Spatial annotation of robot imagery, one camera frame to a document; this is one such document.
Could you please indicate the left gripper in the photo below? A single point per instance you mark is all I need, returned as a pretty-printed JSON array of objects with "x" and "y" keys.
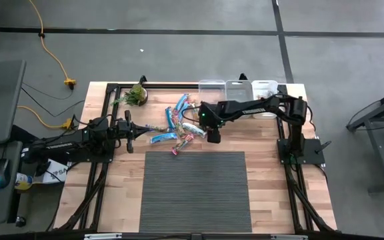
[{"x": 130, "y": 146}]

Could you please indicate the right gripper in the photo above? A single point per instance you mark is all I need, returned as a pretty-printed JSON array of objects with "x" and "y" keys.
[{"x": 214, "y": 136}]

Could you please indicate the red-end chewy granola bar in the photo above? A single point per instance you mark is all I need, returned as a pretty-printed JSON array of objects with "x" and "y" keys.
[
  {"x": 180, "y": 129},
  {"x": 181, "y": 103},
  {"x": 182, "y": 145},
  {"x": 184, "y": 113}
]

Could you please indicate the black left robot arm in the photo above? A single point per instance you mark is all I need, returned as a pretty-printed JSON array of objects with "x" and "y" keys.
[{"x": 62, "y": 145}]

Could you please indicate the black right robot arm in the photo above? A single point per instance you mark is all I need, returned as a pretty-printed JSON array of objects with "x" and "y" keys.
[{"x": 262, "y": 108}]

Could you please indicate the potted succulent plant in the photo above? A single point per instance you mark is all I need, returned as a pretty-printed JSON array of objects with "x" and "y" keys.
[{"x": 138, "y": 96}]

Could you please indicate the clear plastic bin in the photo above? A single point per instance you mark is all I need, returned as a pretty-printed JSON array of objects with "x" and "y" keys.
[{"x": 212, "y": 88}]

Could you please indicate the grey plastic bin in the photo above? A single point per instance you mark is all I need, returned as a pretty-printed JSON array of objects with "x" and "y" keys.
[{"x": 239, "y": 90}]

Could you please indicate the grey woven placemat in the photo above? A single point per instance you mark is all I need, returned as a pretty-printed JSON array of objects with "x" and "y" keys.
[{"x": 195, "y": 193}]

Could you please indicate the white plastic bin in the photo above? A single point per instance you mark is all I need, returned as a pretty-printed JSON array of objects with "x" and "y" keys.
[{"x": 264, "y": 87}]

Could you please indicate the white cardboard box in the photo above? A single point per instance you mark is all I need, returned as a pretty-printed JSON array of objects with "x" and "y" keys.
[{"x": 57, "y": 173}]

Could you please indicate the white and yellow bottle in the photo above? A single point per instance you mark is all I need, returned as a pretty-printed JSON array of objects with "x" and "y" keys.
[{"x": 23, "y": 181}]

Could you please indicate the black computer mouse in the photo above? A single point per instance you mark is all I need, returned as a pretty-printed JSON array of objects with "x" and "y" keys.
[{"x": 0, "y": 171}]

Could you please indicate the black caster wheel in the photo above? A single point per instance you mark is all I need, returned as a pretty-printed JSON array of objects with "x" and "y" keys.
[{"x": 20, "y": 222}]

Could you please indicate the black metal stand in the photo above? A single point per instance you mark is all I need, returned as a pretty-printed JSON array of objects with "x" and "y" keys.
[{"x": 383, "y": 156}]

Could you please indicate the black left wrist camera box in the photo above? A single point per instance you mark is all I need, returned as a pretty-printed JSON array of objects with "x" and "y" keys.
[{"x": 122, "y": 126}]

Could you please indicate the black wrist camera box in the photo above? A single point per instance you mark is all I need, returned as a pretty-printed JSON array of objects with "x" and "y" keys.
[
  {"x": 122, "y": 126},
  {"x": 205, "y": 110}
]

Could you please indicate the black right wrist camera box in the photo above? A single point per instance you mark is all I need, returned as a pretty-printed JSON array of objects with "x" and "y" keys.
[{"x": 205, "y": 110}]

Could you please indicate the black aluminium table frame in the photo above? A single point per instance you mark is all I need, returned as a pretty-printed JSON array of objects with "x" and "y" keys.
[{"x": 111, "y": 90}]

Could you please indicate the silver frame bracket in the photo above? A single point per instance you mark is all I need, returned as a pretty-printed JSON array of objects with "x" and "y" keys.
[
  {"x": 102, "y": 236},
  {"x": 288, "y": 237}
]

